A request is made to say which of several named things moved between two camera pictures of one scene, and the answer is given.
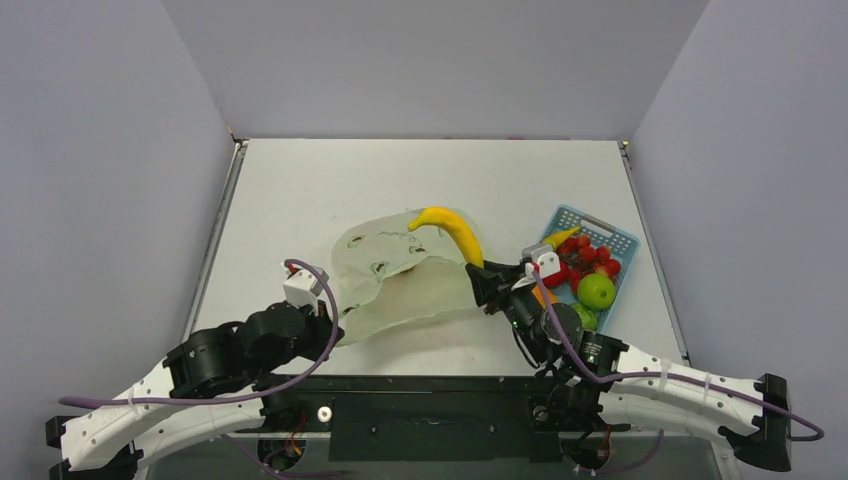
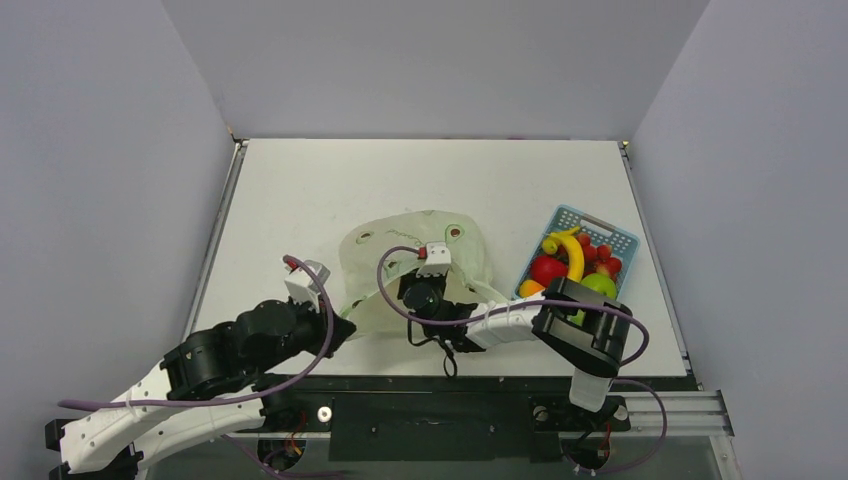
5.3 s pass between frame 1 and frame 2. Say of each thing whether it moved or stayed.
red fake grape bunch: stayed
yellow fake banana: moved
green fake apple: stayed
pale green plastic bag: stayed
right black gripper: moved
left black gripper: stayed
